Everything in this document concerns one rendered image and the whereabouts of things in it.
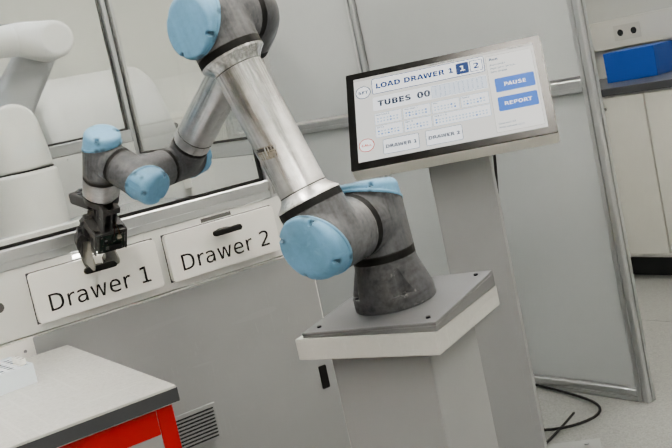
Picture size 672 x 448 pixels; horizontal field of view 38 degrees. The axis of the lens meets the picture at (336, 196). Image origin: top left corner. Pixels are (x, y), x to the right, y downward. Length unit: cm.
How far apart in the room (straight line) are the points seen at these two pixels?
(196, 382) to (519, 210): 146
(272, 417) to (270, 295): 30
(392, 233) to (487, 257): 89
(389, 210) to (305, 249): 19
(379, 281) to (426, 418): 25
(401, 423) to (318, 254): 36
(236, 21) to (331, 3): 223
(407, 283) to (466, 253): 86
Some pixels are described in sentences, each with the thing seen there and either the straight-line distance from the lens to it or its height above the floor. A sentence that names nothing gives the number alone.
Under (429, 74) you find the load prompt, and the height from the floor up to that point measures 116.
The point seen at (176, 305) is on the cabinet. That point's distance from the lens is 231.
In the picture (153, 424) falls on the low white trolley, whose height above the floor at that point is 71.
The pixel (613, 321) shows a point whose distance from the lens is 328.
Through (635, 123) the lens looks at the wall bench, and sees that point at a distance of 459.
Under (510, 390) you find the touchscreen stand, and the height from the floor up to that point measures 30.
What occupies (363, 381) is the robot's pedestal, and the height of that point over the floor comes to 66.
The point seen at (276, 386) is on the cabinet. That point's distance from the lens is 245.
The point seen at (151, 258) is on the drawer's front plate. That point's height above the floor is 89.
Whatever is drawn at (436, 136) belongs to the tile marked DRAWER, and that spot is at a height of 100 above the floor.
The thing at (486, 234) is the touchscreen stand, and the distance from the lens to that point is 257.
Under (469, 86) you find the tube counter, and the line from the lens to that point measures 253.
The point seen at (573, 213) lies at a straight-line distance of 324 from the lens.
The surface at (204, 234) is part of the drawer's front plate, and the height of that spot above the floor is 91.
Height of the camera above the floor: 120
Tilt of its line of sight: 7 degrees down
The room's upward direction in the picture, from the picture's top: 12 degrees counter-clockwise
